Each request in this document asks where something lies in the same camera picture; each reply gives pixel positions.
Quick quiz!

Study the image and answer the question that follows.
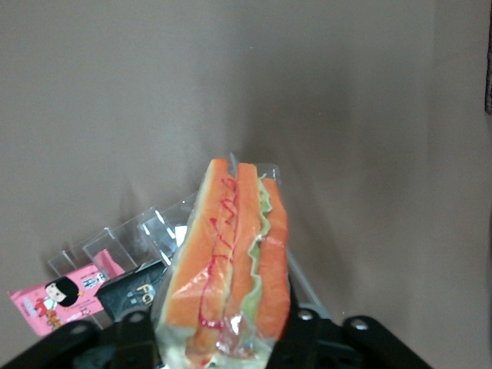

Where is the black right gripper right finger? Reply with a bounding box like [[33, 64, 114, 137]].
[[268, 286, 436, 369]]

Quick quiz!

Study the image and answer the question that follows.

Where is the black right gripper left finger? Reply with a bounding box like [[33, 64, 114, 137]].
[[0, 307, 170, 369]]

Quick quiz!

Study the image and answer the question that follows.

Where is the sandwich with red drizzle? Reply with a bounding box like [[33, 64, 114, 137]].
[[151, 158, 292, 369]]

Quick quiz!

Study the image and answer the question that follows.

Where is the pink snack pack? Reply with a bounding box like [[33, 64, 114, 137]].
[[93, 248, 127, 278], [8, 262, 127, 338]]

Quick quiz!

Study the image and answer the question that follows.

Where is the black drink carton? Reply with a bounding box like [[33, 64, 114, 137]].
[[95, 261, 169, 323]]

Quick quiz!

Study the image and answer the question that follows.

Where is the clear acrylic display stand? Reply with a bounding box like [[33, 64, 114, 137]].
[[47, 205, 332, 332]]

